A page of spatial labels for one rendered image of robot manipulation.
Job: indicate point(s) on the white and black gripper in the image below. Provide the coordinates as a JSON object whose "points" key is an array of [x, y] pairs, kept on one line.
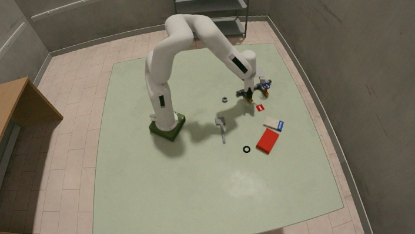
{"points": [[249, 84]]}

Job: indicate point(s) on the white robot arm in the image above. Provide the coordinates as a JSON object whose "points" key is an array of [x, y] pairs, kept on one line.
{"points": [[158, 67]]}

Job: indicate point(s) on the red tag on chain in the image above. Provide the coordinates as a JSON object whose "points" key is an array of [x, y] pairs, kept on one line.
{"points": [[260, 107]]}

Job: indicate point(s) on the grey pipe manifold with two blue valves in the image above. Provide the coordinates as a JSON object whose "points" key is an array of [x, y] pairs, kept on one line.
{"points": [[259, 85]]}

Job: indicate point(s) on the red rectangular block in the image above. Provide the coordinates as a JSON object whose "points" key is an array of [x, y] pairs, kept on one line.
{"points": [[267, 140]]}

